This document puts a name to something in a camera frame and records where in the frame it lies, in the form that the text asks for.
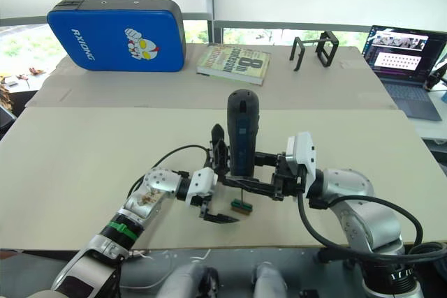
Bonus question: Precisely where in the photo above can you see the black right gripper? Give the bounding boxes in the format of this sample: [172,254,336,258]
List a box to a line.
[223,151,309,202]

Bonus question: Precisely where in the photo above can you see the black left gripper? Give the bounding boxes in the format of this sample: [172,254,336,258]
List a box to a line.
[199,124,241,225]

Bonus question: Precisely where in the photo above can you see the dark electric screwdriver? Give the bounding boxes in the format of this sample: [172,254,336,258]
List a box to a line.
[226,89,261,207]

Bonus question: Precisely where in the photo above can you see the small green brown finger piece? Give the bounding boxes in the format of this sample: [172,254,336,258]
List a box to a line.
[230,199,253,215]

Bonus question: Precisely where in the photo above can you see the grey rounded shape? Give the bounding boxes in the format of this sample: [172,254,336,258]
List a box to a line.
[156,262,220,298]
[251,262,288,298]

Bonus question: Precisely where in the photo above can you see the green cover book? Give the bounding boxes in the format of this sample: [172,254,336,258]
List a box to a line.
[196,43,272,87]

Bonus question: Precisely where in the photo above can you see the blue cartoon strike pad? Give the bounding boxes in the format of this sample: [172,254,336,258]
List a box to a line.
[47,0,186,73]

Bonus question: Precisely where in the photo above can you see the open dark laptop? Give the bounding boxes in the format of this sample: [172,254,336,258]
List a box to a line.
[362,24,447,121]

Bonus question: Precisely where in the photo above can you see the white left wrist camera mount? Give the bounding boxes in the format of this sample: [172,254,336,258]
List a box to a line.
[184,167,219,208]

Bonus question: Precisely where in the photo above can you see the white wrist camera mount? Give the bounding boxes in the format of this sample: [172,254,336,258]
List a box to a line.
[184,167,219,208]
[285,131,317,177]

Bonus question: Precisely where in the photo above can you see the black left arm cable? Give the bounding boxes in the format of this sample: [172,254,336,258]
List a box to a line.
[127,144,212,204]

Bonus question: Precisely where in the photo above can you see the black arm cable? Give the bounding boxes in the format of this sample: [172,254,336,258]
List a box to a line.
[296,186,447,271]
[127,144,212,204]

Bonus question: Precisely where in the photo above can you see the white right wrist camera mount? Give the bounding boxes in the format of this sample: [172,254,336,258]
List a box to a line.
[285,131,317,177]

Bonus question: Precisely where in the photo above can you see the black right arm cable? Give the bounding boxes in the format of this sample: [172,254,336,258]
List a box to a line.
[296,186,447,271]

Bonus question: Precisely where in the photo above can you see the thin white cable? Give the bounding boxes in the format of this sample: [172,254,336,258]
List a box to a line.
[127,248,212,267]

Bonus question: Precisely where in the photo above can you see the green cable tie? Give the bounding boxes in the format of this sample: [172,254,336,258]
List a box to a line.
[108,220,138,240]

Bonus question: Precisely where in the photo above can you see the black metal frame stand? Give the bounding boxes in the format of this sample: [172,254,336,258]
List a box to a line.
[288,31,340,72]

